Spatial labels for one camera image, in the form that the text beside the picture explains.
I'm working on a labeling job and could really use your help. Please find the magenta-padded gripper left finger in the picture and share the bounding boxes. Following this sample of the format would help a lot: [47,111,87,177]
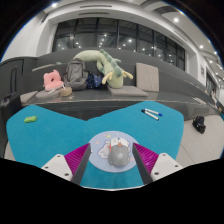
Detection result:
[41,143,92,186]

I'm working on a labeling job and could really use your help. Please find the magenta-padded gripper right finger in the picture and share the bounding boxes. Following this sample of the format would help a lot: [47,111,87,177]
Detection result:
[131,142,184,185]

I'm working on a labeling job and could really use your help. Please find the grey white computer mouse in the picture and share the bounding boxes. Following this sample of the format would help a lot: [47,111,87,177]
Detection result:
[107,137,130,168]

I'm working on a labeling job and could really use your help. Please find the round cloud-print mouse pad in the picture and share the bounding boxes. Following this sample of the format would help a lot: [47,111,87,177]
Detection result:
[87,130,139,173]

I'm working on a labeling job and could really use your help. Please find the white marker with black cap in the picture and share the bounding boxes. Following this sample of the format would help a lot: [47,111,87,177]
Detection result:
[141,109,160,121]

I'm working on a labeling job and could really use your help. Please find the black bag on floor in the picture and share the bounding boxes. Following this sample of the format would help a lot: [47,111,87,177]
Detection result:
[192,115,207,135]

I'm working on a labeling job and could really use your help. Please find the flat round grey cushion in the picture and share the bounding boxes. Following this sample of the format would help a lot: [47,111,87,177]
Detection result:
[35,88,66,101]

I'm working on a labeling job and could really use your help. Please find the small tan pouch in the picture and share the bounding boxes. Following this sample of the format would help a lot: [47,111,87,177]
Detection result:
[59,86,74,98]

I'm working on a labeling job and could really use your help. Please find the flat light grey cushion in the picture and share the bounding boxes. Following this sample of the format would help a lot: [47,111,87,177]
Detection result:
[19,90,39,104]

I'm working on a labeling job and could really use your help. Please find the grey tiered bench seating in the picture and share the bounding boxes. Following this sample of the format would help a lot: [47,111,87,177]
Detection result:
[0,47,221,122]

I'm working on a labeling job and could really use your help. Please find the black suitcase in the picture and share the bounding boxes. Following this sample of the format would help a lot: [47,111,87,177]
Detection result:
[0,93,21,118]

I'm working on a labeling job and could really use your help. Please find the flat square grey cushion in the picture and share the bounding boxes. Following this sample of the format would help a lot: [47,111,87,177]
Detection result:
[107,85,149,98]

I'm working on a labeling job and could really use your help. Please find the pink plush toy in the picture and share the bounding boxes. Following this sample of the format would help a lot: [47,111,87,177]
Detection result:
[42,69,65,92]

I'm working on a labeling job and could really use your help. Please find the upright grey seat cushion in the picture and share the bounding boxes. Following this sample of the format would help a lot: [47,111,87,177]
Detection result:
[134,62,160,93]

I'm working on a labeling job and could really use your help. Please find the dark blue patterned bag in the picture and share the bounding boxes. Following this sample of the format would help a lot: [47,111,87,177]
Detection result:
[85,73,105,90]

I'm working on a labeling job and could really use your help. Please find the grey backpack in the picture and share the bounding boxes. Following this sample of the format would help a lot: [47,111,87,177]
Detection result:
[63,57,90,91]

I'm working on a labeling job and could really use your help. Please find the green dragon plush toy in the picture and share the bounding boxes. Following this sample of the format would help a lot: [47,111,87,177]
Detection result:
[72,48,134,90]

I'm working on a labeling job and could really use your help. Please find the ceiling lights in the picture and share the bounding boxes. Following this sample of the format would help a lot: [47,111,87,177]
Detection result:
[48,0,224,83]

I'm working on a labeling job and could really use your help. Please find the dark glass window wall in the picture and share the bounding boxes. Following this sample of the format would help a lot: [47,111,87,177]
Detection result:
[52,17,186,72]

